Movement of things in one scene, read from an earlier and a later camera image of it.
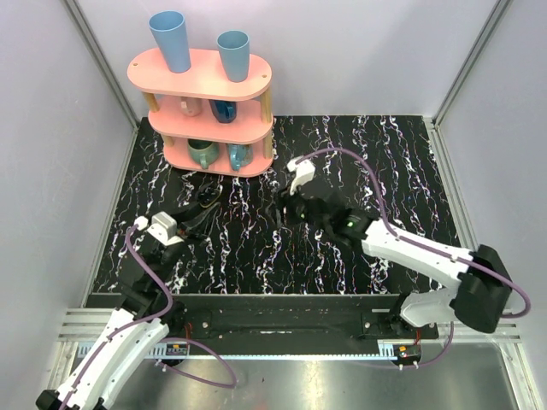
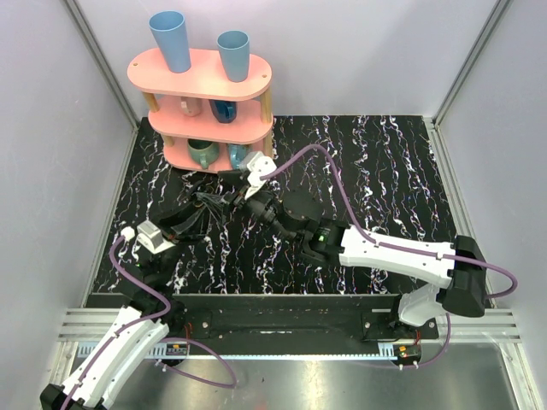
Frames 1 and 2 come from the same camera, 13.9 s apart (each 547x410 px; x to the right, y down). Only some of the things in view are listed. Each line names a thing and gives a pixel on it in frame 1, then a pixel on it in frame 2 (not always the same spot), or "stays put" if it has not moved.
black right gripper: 286,202 to 238,178
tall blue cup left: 169,27 stays put
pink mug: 191,106 stays put
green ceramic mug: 203,152 stays put
